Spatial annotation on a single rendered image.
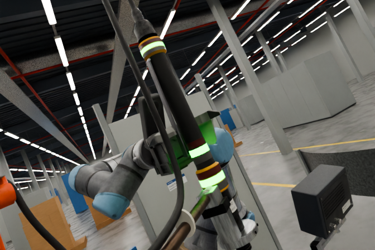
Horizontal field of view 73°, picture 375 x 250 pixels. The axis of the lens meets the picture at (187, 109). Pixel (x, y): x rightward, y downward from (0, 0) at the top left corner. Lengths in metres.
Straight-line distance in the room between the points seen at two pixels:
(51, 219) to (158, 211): 6.24
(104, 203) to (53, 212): 7.74
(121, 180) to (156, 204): 1.71
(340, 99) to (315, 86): 1.16
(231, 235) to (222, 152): 0.47
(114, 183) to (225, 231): 0.30
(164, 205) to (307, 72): 8.61
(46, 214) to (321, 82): 9.77
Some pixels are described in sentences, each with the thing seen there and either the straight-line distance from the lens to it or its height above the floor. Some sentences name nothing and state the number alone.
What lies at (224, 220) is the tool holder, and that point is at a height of 1.50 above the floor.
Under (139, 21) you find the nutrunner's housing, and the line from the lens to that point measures 0.47.
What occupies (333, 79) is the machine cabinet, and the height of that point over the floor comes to 1.19.
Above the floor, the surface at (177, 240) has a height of 1.55.
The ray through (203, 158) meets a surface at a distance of 0.42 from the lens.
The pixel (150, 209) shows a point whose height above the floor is 1.20.
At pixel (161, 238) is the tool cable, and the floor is 1.56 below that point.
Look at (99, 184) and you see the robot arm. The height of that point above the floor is 1.62.
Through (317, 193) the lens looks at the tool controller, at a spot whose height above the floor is 1.23.
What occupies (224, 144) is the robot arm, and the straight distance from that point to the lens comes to 0.88.
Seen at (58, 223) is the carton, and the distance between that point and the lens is 8.37.
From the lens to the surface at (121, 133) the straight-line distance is 2.29.
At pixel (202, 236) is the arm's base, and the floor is 1.22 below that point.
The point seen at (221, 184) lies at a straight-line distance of 0.43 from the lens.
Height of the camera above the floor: 1.64
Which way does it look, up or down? 5 degrees up
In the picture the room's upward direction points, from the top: 25 degrees counter-clockwise
